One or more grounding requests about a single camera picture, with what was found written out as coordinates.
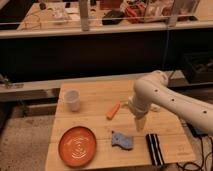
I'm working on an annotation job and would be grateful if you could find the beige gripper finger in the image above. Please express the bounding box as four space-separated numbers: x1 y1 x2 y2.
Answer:
135 117 146 132

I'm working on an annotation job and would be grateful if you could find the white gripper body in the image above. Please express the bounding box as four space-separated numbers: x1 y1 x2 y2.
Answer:
128 97 151 118

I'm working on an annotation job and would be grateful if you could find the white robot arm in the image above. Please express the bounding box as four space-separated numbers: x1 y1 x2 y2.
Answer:
128 70 213 135

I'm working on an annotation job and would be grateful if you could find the white toy object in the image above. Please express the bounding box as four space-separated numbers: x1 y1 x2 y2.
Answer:
150 104 161 112

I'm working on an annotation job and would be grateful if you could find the orange carrot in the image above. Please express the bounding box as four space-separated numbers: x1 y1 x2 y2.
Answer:
106 103 120 120

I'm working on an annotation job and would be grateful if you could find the black white striped block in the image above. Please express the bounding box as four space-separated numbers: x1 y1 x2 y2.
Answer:
146 134 165 166

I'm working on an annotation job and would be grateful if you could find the dark teal power box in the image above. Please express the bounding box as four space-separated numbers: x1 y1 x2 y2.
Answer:
190 126 207 137

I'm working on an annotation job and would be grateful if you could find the orange plate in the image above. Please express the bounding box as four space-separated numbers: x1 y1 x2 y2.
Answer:
58 126 97 168

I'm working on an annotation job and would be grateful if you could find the translucent plastic cup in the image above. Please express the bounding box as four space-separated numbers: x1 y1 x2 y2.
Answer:
64 90 80 112

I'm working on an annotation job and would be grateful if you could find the black cable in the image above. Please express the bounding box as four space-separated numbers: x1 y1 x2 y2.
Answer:
175 133 213 171

